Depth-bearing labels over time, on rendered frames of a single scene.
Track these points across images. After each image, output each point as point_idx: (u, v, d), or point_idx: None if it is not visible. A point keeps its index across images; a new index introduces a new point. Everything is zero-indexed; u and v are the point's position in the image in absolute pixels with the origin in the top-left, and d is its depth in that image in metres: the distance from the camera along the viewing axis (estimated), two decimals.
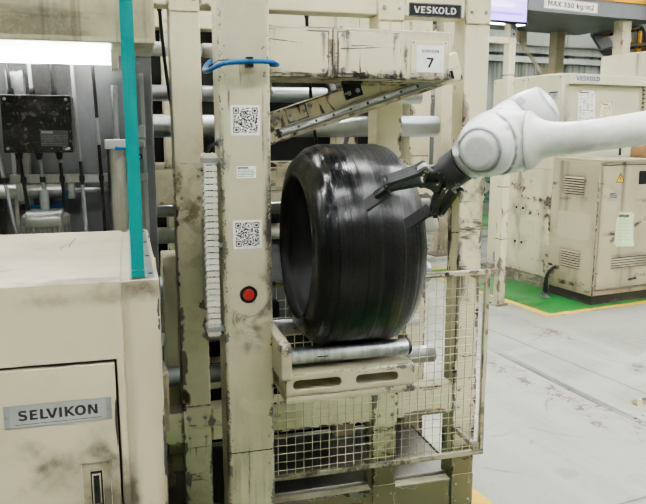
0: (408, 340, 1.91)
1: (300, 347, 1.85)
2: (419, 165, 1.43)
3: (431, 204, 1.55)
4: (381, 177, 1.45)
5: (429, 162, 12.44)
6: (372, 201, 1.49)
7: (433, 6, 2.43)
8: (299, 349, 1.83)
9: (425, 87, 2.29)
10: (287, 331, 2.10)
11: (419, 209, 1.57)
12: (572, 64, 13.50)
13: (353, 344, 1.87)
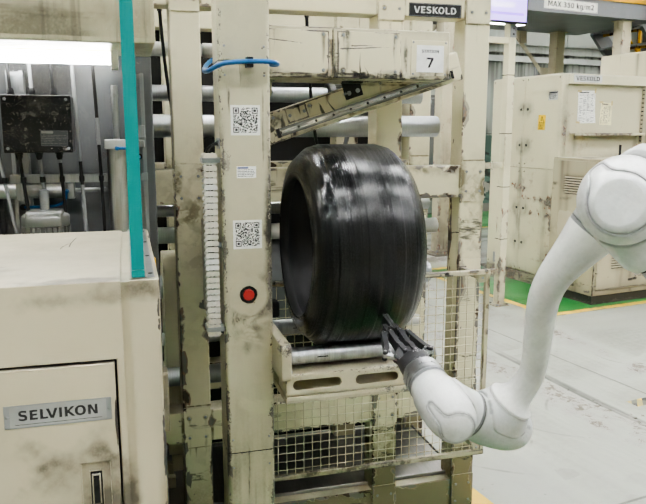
0: None
1: (300, 347, 1.85)
2: (428, 350, 1.67)
3: None
4: (407, 336, 1.73)
5: (429, 162, 12.44)
6: (390, 321, 1.76)
7: (433, 6, 2.43)
8: (299, 349, 1.83)
9: (425, 87, 2.29)
10: (287, 331, 2.10)
11: None
12: (572, 64, 13.50)
13: (353, 344, 1.87)
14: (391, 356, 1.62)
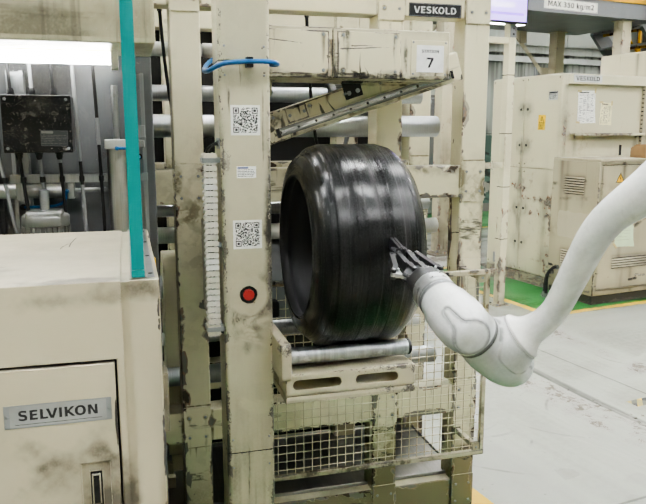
0: (405, 339, 1.94)
1: None
2: (439, 270, 1.59)
3: None
4: None
5: (429, 162, 12.44)
6: None
7: (433, 6, 2.43)
8: (296, 348, 1.86)
9: (425, 87, 2.29)
10: (285, 319, 2.12)
11: None
12: (572, 64, 13.50)
13: None
14: (400, 274, 1.54)
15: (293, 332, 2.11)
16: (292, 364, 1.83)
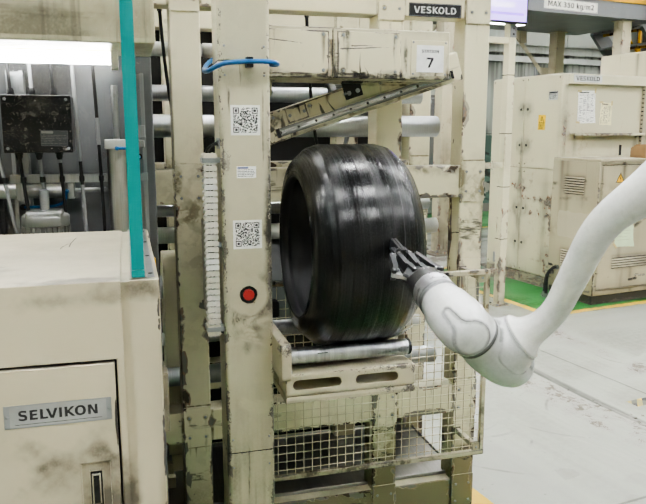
0: (407, 338, 1.92)
1: None
2: (439, 271, 1.59)
3: None
4: None
5: (429, 162, 12.44)
6: None
7: (433, 6, 2.43)
8: (298, 347, 1.84)
9: (425, 87, 2.29)
10: (286, 333, 2.12)
11: None
12: (572, 64, 13.50)
13: (352, 342, 1.88)
14: (400, 275, 1.54)
15: (291, 318, 2.12)
16: None
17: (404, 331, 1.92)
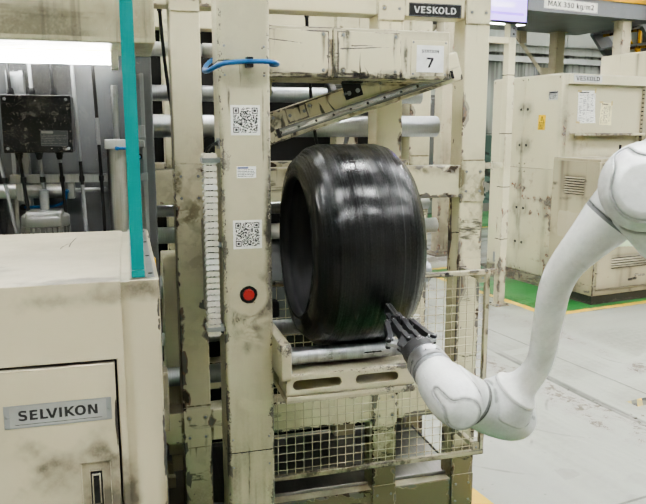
0: None
1: (303, 353, 1.82)
2: (432, 338, 1.65)
3: None
4: (410, 325, 1.71)
5: (429, 162, 12.44)
6: (393, 310, 1.75)
7: (433, 6, 2.43)
8: (300, 361, 1.82)
9: (425, 87, 2.29)
10: None
11: None
12: (572, 64, 13.50)
13: (354, 356, 1.86)
14: (395, 344, 1.60)
15: (293, 329, 2.10)
16: None
17: None
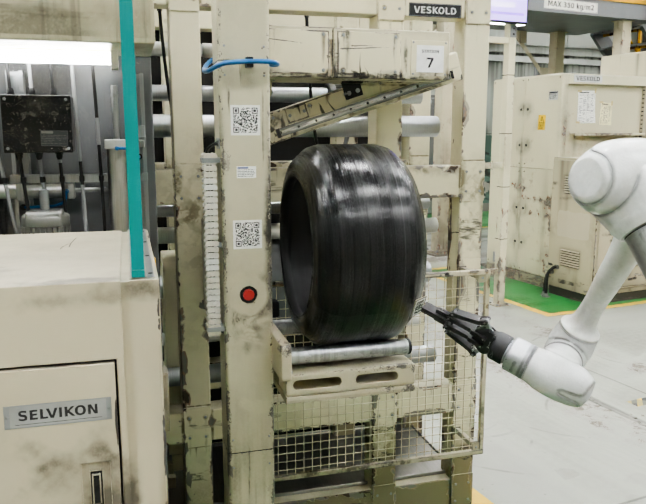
0: None
1: None
2: (484, 317, 1.73)
3: (454, 323, 1.79)
4: (454, 308, 1.77)
5: (429, 162, 12.44)
6: (431, 309, 1.80)
7: (433, 6, 2.43)
8: None
9: (425, 87, 2.29)
10: (286, 334, 2.11)
11: None
12: (572, 64, 13.50)
13: None
14: (479, 352, 1.78)
15: (291, 318, 2.13)
16: (293, 361, 1.82)
17: (418, 308, 1.82)
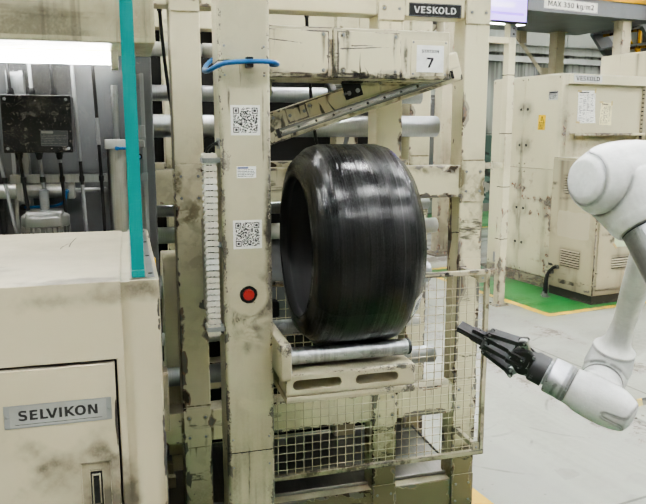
0: None
1: None
2: (522, 338, 1.69)
3: (491, 343, 1.75)
4: (491, 328, 1.74)
5: (429, 162, 12.44)
6: (467, 328, 1.76)
7: (433, 6, 2.43)
8: None
9: (425, 87, 2.29)
10: (286, 334, 2.11)
11: None
12: (572, 64, 13.50)
13: None
14: (516, 373, 1.74)
15: (291, 318, 2.13)
16: (293, 361, 1.82)
17: (416, 306, 1.82)
